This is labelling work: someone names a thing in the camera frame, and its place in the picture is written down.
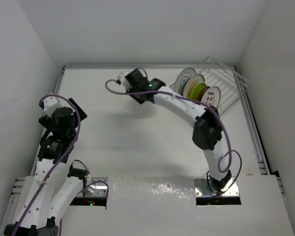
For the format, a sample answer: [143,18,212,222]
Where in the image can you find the white plate red characters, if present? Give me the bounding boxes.
[201,86,221,108]

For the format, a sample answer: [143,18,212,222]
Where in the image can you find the dark brown patterned plate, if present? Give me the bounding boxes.
[195,86,210,101]

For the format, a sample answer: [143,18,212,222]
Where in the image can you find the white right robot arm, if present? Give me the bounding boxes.
[119,69,231,192]

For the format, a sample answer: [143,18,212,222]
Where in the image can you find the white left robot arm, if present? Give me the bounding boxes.
[3,94,89,236]

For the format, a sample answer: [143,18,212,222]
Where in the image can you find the white plate orange sunburst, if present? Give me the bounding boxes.
[182,74,205,98]

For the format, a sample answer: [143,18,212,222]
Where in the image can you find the lime green plate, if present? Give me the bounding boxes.
[189,83,207,100]

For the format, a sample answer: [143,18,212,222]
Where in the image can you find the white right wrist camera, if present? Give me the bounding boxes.
[117,71,129,87]

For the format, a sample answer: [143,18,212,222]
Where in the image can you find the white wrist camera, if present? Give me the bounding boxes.
[117,71,129,87]
[42,96,62,117]

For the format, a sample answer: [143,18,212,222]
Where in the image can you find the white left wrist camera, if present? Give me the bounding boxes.
[42,96,62,117]

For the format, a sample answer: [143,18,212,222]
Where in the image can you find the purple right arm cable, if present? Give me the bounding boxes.
[105,67,243,200]

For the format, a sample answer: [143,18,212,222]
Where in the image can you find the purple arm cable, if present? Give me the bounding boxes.
[8,94,111,236]
[105,67,243,200]

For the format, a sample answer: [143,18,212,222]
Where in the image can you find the white plate green ring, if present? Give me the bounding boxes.
[175,68,197,95]

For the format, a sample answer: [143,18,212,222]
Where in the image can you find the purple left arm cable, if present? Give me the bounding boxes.
[8,94,111,236]

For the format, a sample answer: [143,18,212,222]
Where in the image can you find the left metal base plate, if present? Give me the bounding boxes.
[82,177,109,198]

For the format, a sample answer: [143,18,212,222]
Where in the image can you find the metal base plate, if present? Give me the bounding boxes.
[82,177,109,198]
[193,177,240,198]

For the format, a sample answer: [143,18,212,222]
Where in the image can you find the metal wire dish rack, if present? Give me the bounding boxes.
[170,57,248,114]

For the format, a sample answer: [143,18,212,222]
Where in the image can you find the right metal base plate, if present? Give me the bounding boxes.
[193,177,240,198]

